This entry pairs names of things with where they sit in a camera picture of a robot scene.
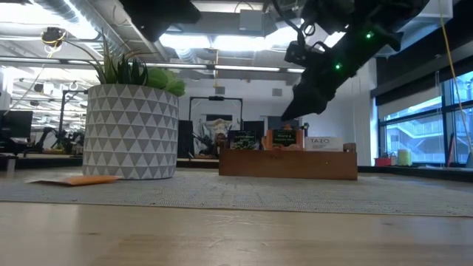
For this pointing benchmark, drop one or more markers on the person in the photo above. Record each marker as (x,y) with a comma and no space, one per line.
(221,141)

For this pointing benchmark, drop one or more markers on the dark purple tea packet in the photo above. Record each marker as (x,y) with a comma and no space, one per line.
(243,140)

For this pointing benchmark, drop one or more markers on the green plant in patterned pot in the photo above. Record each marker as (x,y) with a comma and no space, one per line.
(131,129)

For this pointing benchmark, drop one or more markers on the black background screen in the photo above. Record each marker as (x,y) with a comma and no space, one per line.
(255,125)

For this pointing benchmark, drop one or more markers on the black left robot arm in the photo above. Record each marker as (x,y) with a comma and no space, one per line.
(159,16)

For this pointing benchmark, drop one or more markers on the red container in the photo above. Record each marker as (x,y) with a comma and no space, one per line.
(382,162)

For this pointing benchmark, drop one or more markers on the black background camera stand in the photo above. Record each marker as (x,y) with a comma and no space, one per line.
(216,98)

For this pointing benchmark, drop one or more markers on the wooden three-compartment box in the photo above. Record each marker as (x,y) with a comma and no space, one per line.
(288,164)

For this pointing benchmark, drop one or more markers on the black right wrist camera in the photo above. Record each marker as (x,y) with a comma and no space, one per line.
(371,35)

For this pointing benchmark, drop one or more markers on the grey woven placemat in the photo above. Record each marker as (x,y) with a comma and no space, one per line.
(258,192)

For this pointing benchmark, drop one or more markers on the red tea packet green label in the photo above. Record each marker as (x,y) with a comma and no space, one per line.
(284,138)

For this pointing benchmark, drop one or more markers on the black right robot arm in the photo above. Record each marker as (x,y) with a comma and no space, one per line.
(388,11)

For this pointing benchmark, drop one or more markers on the black background stand frame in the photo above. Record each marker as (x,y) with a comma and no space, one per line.
(72,92)

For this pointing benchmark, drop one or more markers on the yellow-green container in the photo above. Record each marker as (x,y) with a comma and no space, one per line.
(404,157)

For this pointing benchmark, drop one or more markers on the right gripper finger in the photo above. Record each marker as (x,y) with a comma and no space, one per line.
(323,107)
(303,105)

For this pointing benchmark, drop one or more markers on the black background monitor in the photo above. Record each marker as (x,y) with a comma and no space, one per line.
(16,123)

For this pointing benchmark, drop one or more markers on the background black robot arm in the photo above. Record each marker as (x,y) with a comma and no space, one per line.
(46,134)

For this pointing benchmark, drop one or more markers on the black background panel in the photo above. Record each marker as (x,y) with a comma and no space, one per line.
(184,138)

